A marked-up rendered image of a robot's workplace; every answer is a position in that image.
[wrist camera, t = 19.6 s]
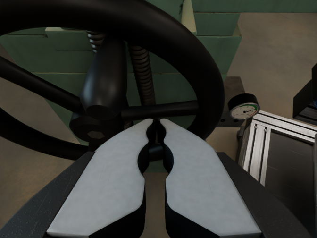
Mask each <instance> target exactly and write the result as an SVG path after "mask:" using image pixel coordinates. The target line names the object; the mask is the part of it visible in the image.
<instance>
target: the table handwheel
mask: <svg viewBox="0 0 317 238"><path fill-rule="evenodd" d="M41 27H63V28H73V29H81V30H86V31H92V32H96V33H100V34H105V35H114V36H117V37H119V38H121V39H122V40H124V41H127V42H130V43H132V44H135V45H137V46H140V47H142V48H144V49H146V50H148V51H150V52H152V53H154V54H155V55H157V56H159V57H160V58H162V59H163V60H165V61H166V62H168V63H169V64H170V65H172V66H173V67H174V68H175V69H177V70H178V71H179V72H180V73H181V74H182V75H183V76H184V77H185V78H186V80H187V81H188V82H189V83H190V85H191V86H192V88H193V89H194V91H195V94H196V97H197V100H193V101H185V102H174V103H165V104H155V105H142V106H129V107H127V106H126V103H125V105H124V109H123V110H122V111H121V112H120V113H119V114H117V115H116V116H115V117H114V118H113V119H110V120H97V119H94V118H92V117H90V116H89V115H88V114H87V113H86V111H85V109H84V107H83V106H82V104H81V102H80V96H81V92H80V93H79V94H78V96H76V95H74V94H72V93H70V92H68V91H66V90H64V89H62V88H60V87H58V86H56V85H54V84H52V83H50V82H48V81H46V80H44V79H42V78H40V77H38V76H36V75H34V74H32V73H31V72H29V71H27V70H25V69H23V68H22V67H20V66H18V65H16V64H14V63H13V62H11V61H9V60H7V59H5V58H4V57H2V56H0V77H1V78H3V79H6V80H8V81H10V82H12V83H14V84H16V85H18V86H21V87H23V88H25V89H27V90H29V91H31V92H33V93H35V94H37V95H39V96H41V97H43V98H45V99H47V100H49V101H51V102H53V103H55V104H57V105H59V106H61V107H63V108H65V109H67V110H69V111H71V112H73V113H72V117H71V120H70V123H69V128H70V130H71V131H72V132H73V133H74V134H75V136H76V137H78V138H79V139H81V140H83V141H86V142H89V145H88V146H86V145H81V144H75V143H71V142H68V141H64V140H61V139H58V138H55V137H52V136H50V135H47V134H45V133H42V132H40V131H38V130H36V129H33V128H31V127H29V126H28V125H26V124H24V123H22V122H21V121H19V120H17V119H16V118H14V117H12V116H11V115H10V114H8V113H7V112H5V111H4V110H3V109H2V108H1V107H0V136H1V137H3V138H5V139H7V140H9V141H11V142H13V143H16V144H18V145H21V146H23V147H26V148H29V149H32V150H35V151H38V152H41V153H44V154H48V155H52V156H56V157H59V158H64V159H68V160H73V161H76V160H78V159H79V158H80V157H81V156H83V155H84V154H85V153H86V152H87V151H91V152H94V151H95V150H97V149H98V148H99V145H100V144H104V143H105V142H106V141H108V140H109V139H110V138H112V137H113V136H115V135H117V134H118V133H120V132H122V131H124V123H125V122H127V121H135V120H143V119H154V118H163V117H176V116H190V115H196V117H195V119H194V121H193V122H192V124H191V125H190V126H189V127H188V128H187V129H186V130H188V131H190V132H192V133H193V134H195V135H197V136H198V137H200V138H201V139H202V140H205V139H206V138H207V137H208V136H209V135H210V134H211V133H212V132H213V131H214V129H215V128H216V126H217V125H218V123H219V121H220V119H221V117H222V114H223V110H224V105H225V89H224V83H223V80H222V76H221V73H220V71H219V69H218V66H217V64H216V63H215V61H214V59H213V58H212V56H211V55H210V53H209V52H208V50H207V49H206V48H205V46H204V45H203V44H202V43H201V41H200V40H199V39H198V38H197V37H196V36H195V35H194V34H193V33H192V32H191V31H190V30H189V29H188V28H186V27H185V26H184V25H183V24H181V23H180V22H179V21H178V20H176V19H175V18H173V17H172V16H171V15H169V14H168V13H166V12H165V11H163V10H161V9H159V8H158V7H156V6H154V5H153V4H151V3H149V2H147V1H145V0H0V36H2V35H5V34H8V33H11V32H15V31H19V30H24V29H31V28H41ZM160 160H163V147H162V146H161V145H160V143H159V144H155V145H152V146H151V147H150V148H149V162H156V161H160Z"/></svg>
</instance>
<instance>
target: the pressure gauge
mask: <svg viewBox="0 0 317 238"><path fill-rule="evenodd" d="M228 109H229V112H230V113H229V114H230V117H231V118H233V119H238V120H241V119H248V118H251V117H253V116H255V115H257V114H258V113H259V111H260V106H259V104H258V101H257V98H256V96H255V95H253V94H250V93H243V94H239V95H237V96H235V97H233V98H232V99H231V100H230V101H229V102H228ZM251 110H252V111H251ZM243 111H246V113H243ZM248 111H249V112H248Z"/></svg>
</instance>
